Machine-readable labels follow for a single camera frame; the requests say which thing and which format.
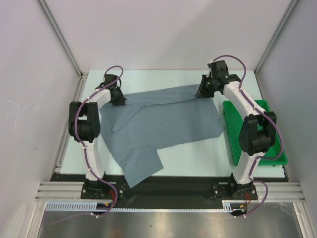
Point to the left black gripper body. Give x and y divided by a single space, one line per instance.
120 99

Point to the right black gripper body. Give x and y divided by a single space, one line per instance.
203 88

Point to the grey-blue t shirt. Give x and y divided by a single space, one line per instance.
155 120

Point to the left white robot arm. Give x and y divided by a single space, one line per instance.
84 123

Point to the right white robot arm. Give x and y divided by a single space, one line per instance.
258 130

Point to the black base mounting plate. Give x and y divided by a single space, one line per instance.
174 186

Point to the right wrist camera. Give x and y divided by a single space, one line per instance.
218 69

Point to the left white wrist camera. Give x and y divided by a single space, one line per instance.
110 78

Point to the left aluminium corner post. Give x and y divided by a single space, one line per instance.
48 15

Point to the aluminium corner post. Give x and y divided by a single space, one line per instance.
276 35
48 15

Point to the white slotted cable duct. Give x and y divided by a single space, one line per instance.
100 207

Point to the right aluminium corner post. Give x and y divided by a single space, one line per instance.
276 35

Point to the aluminium frame rail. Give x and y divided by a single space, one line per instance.
71 191

